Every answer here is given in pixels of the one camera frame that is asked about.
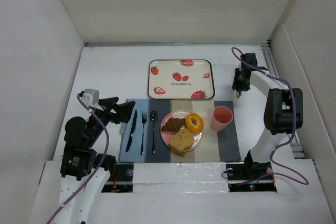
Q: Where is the brown chocolate croissant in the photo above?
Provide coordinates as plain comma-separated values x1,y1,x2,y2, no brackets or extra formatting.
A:
161,118,185,132

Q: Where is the black spoon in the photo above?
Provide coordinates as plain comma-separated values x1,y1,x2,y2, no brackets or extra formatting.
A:
150,111,158,155

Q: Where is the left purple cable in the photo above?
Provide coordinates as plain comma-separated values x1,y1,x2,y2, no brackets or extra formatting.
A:
46,93,110,224

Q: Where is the purple cable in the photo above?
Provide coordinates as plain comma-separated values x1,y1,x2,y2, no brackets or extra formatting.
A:
230,47,309,186
46,93,110,224

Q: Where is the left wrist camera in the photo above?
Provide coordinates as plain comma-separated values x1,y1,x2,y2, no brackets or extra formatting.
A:
81,89,99,106

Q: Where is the pink cup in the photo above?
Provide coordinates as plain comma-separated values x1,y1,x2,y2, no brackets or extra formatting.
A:
211,106,234,132

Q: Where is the white front board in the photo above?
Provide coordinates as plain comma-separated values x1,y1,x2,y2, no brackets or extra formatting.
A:
132,162,229,194

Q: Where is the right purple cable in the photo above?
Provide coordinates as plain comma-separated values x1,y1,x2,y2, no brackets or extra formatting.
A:
230,47,309,186

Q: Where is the orange glazed donut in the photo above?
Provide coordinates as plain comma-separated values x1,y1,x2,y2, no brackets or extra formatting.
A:
185,113,204,134

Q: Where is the black fork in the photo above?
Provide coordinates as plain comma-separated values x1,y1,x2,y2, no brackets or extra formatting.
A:
140,111,147,155

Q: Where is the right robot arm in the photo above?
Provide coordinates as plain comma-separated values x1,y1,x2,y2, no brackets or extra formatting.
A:
232,47,303,184

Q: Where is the black knife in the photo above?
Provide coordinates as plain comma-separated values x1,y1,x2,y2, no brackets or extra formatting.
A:
125,110,138,152

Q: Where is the pink and white plate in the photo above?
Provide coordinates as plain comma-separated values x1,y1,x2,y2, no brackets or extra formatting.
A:
160,109,204,152

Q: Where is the striped placemat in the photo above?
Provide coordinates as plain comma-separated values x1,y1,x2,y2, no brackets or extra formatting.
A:
119,99,241,163

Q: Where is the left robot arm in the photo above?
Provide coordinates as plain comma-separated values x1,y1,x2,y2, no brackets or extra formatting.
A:
47,91,135,223

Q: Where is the yellow cake slice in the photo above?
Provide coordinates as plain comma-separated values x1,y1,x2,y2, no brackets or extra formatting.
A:
170,129,194,155

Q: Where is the strawberry print tray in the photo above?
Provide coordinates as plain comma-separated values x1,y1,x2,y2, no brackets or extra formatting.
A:
148,59,215,100

